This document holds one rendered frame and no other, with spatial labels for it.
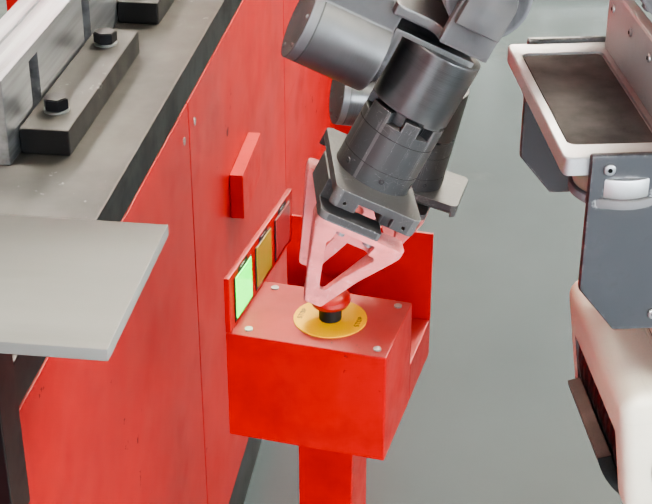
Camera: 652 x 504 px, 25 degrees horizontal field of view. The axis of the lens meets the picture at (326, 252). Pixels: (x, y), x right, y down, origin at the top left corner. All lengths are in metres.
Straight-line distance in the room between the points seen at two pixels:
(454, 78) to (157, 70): 0.83
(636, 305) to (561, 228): 2.07
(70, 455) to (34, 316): 0.39
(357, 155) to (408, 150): 0.04
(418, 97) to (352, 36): 0.06
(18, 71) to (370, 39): 0.66
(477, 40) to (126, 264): 0.31
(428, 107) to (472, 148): 2.66
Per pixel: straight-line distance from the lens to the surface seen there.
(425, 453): 2.55
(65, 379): 1.36
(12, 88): 1.54
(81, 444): 1.43
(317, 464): 1.55
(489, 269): 3.10
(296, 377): 1.41
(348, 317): 1.42
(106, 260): 1.09
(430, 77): 0.97
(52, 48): 1.66
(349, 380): 1.39
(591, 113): 1.24
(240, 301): 1.41
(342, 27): 0.96
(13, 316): 1.03
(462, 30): 0.95
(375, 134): 0.99
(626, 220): 1.18
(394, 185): 1.00
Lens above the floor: 1.53
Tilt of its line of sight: 29 degrees down
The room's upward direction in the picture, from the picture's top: straight up
